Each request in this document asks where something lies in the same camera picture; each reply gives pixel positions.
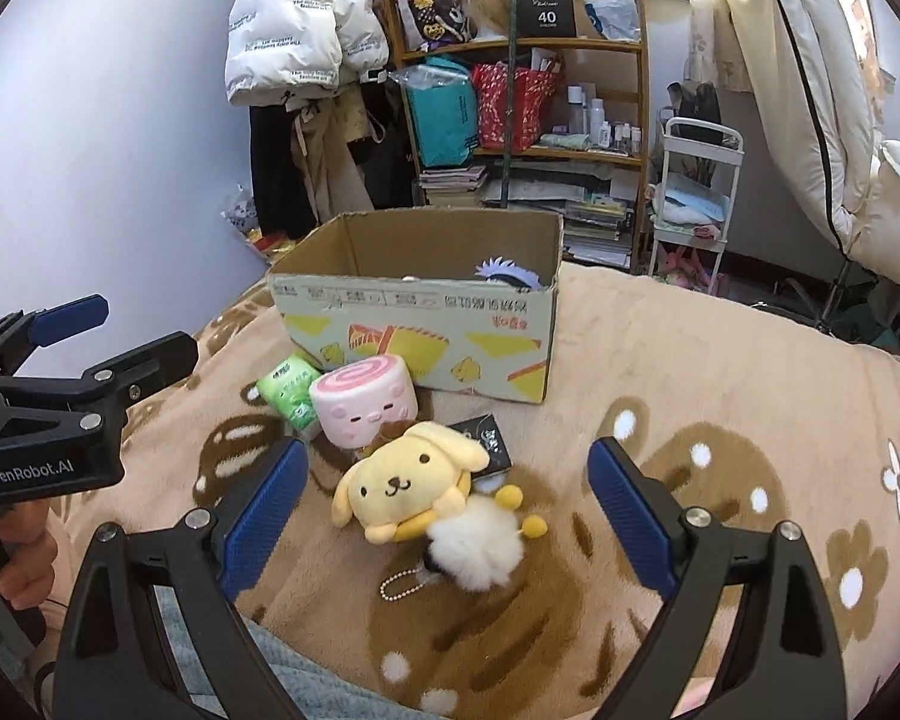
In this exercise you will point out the red gift bag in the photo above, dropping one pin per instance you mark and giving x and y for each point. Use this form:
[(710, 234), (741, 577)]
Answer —
[(529, 109)]

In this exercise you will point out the teal bag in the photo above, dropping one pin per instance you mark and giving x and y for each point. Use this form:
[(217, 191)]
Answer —
[(442, 112)]

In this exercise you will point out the printed cardboard box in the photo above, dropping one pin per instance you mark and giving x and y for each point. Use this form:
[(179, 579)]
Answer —
[(420, 322)]

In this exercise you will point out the green pole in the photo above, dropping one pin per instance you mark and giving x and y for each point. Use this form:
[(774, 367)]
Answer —
[(508, 127)]

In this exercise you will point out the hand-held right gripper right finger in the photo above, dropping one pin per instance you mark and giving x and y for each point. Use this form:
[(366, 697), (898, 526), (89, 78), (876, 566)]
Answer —
[(634, 517)]

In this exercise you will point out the stack of books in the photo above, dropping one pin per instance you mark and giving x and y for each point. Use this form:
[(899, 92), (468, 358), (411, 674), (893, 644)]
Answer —
[(454, 186)]

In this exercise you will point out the green tissue pack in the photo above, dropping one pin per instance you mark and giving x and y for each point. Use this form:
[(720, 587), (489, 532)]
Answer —
[(289, 390)]

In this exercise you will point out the folded light blue cloth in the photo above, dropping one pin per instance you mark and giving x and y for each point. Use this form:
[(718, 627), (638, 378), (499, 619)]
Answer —
[(690, 204)]

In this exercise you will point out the clear plastic bag on shelf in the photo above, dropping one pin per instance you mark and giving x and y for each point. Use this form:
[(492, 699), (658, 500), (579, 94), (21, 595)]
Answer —
[(611, 11)]

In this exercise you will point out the cream puffer coat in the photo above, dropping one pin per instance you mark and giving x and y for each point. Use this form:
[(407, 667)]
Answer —
[(832, 90)]

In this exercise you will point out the yellow dog plush toy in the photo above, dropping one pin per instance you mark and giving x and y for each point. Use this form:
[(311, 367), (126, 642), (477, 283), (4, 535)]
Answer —
[(397, 484)]

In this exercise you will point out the pink black printed bag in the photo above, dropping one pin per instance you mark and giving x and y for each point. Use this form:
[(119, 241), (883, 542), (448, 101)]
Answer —
[(427, 4)]

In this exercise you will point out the purple soft toy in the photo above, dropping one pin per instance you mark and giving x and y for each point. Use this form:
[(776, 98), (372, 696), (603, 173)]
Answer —
[(506, 274)]

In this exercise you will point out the blond wig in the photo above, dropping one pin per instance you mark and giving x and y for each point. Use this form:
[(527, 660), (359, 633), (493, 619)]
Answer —
[(484, 4)]

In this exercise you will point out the wooden shelf unit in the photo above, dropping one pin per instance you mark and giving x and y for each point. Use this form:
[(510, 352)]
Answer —
[(641, 90)]

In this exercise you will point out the person's left hand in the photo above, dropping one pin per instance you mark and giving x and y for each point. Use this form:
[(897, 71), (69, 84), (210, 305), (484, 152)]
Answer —
[(26, 551)]

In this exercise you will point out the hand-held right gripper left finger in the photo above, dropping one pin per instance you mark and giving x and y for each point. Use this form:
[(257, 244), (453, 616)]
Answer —
[(266, 517)]

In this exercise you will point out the dark hanging clothes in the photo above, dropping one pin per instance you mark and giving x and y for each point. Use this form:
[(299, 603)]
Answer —
[(274, 165)]

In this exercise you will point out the black tissue pack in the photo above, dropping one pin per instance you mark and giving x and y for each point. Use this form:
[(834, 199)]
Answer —
[(487, 439)]

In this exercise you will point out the beige hanging garment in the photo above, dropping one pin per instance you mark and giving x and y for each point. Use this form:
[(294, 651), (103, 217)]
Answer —
[(337, 165)]

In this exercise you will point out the grey clothing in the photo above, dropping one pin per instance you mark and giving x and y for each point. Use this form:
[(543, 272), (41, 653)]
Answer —
[(307, 682)]

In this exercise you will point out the group of white bottles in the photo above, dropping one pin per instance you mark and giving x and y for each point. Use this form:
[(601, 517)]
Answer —
[(596, 120)]

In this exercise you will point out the white puffer jacket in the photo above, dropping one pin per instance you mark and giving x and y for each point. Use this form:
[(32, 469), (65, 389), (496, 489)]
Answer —
[(285, 30)]

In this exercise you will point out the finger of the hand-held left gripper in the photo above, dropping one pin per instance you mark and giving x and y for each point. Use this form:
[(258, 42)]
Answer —
[(150, 360), (71, 319)]

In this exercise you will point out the pink roll plush toy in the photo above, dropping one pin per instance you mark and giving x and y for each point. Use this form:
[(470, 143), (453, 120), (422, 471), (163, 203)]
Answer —
[(364, 401)]

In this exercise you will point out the black box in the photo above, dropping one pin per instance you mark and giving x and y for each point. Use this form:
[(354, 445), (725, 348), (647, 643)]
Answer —
[(546, 11)]

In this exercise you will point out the stack of papers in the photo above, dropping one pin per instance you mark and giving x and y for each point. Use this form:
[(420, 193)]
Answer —
[(577, 217)]

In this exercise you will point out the white trolley cart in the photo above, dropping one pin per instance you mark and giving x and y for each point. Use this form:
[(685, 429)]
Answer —
[(735, 187)]

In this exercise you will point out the black rack legs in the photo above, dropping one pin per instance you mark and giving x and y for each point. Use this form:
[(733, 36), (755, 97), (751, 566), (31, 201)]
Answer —
[(832, 292)]

